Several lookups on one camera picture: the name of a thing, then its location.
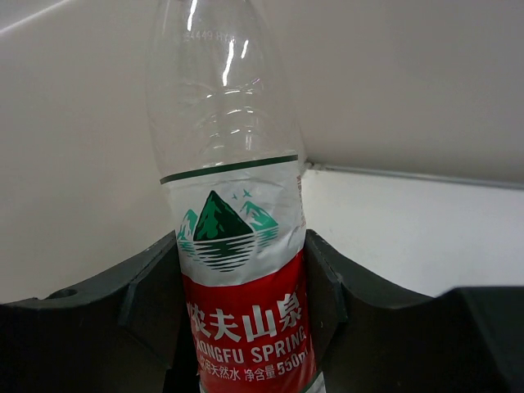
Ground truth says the right aluminium frame rail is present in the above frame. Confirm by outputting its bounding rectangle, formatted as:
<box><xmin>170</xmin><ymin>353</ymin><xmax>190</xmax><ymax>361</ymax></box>
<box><xmin>305</xmin><ymin>161</ymin><xmax>523</xmax><ymax>191</ymax></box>

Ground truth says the red label clear bottle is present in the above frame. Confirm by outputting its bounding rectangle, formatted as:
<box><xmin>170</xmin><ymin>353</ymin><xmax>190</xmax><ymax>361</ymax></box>
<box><xmin>146</xmin><ymin>1</ymin><xmax>325</xmax><ymax>392</ymax></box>

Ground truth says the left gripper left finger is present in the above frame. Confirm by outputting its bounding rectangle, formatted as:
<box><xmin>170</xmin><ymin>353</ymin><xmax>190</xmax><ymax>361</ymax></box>
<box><xmin>1</xmin><ymin>234</ymin><xmax>183</xmax><ymax>392</ymax></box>

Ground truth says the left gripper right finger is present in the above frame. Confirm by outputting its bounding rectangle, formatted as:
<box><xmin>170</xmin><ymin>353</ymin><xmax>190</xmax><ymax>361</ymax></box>
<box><xmin>305</xmin><ymin>230</ymin><xmax>523</xmax><ymax>392</ymax></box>

